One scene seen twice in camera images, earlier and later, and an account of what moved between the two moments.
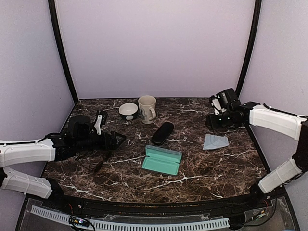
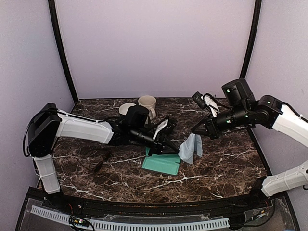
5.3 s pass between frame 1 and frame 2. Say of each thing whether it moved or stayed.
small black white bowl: stayed
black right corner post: stayed
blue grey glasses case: stayed
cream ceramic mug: stayed
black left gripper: moved
